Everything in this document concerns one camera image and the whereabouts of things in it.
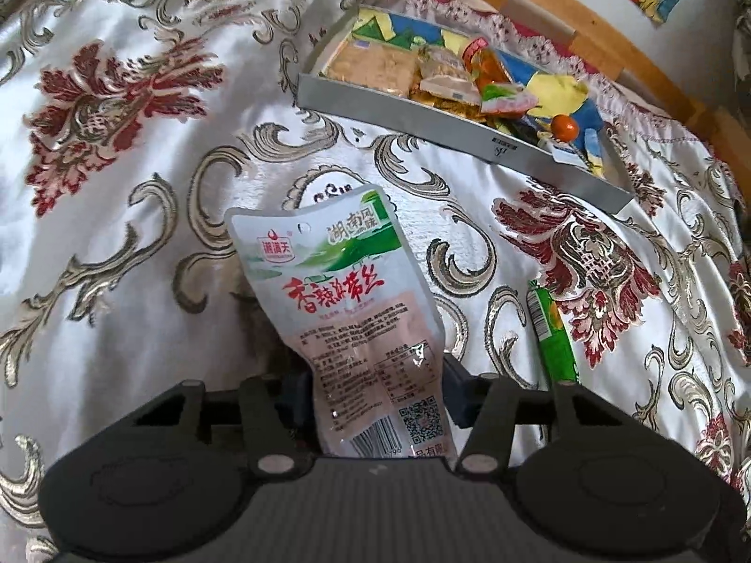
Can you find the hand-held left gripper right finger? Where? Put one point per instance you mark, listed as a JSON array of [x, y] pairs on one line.
[[455, 390]]

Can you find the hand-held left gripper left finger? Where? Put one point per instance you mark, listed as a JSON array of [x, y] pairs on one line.
[[293, 399]]

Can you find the white green snack packet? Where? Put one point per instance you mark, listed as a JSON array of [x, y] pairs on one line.
[[340, 316]]

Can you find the grey tray with painted lining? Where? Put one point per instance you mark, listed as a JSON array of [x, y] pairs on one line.
[[410, 117]]

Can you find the small orange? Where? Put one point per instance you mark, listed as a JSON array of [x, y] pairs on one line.
[[564, 128]]

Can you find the pink green snack packet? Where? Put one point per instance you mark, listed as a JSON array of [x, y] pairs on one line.
[[507, 99]]

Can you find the clear beige snack packet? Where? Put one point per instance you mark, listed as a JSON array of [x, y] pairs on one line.
[[449, 73]]

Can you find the orange snack packet red label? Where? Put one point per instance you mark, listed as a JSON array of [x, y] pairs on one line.
[[487, 67]]

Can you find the clear nut snack packet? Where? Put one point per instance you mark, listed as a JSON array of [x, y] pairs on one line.
[[375, 67]]

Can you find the green sausage stick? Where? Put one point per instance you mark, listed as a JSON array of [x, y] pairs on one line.
[[551, 334]]

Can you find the floral printed satin blanket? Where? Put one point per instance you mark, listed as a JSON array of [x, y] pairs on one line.
[[146, 187]]

